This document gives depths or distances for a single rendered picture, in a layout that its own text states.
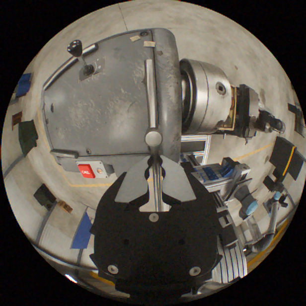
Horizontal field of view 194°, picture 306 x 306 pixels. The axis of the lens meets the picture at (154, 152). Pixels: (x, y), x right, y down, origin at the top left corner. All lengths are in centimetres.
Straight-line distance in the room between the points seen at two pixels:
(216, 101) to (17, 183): 993
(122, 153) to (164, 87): 20
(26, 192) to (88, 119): 958
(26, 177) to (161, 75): 973
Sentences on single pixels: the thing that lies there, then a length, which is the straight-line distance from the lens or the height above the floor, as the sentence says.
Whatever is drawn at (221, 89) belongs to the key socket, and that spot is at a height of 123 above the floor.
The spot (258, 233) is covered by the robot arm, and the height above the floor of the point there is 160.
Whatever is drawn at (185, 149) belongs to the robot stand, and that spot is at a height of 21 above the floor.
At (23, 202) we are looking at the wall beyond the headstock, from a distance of 991.
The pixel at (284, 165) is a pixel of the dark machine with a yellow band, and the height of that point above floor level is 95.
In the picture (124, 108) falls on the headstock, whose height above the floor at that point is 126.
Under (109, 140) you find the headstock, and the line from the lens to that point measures 26.
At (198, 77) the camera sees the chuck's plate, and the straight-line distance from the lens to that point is 28.
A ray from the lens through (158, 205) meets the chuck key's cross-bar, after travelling 18.
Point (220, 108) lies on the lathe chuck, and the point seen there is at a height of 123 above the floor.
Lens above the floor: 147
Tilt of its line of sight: 63 degrees down
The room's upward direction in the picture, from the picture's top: 179 degrees counter-clockwise
